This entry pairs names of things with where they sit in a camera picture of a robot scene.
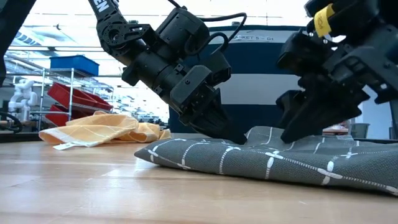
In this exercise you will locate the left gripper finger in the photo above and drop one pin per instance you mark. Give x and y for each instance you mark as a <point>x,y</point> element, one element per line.
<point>217,124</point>

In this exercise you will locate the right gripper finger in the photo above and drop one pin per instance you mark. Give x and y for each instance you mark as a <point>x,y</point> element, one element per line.
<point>326,105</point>
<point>289,102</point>

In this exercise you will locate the navy white striped basket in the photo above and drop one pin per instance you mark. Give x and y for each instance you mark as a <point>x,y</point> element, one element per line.
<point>258,90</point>

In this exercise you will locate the grey checked towel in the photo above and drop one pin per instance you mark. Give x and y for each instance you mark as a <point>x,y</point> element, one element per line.
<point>248,158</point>

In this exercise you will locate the orange checked towel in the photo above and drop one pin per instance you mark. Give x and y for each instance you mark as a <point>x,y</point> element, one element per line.
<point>93,129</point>

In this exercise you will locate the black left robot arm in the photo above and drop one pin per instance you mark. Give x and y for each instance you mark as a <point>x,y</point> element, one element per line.
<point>113,34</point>

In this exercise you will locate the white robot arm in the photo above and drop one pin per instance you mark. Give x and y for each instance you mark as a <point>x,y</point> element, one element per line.
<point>23,93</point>

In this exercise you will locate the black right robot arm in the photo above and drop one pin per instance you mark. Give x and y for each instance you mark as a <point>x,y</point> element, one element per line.
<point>357,12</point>

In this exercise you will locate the grey waste bin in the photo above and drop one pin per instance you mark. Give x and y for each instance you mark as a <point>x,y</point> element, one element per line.
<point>361,130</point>

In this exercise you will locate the white basket label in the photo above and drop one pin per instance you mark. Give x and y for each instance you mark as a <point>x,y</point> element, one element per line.
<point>255,38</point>

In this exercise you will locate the blue plastic bin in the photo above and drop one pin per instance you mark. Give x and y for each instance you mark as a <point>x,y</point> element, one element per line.
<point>74,63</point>

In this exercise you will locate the red plastic bin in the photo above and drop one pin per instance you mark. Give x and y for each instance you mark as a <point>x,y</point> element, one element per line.
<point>57,118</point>
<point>66,95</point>

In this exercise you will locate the small white paper tag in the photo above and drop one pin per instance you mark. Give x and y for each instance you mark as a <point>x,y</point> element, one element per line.
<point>63,146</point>

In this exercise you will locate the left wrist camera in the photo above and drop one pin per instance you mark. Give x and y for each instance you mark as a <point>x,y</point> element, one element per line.
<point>220,71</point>

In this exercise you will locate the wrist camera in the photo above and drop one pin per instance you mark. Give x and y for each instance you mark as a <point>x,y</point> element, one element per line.
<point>220,71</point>
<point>298,54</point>

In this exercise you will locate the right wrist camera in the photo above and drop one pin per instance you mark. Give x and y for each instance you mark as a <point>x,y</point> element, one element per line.
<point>298,54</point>

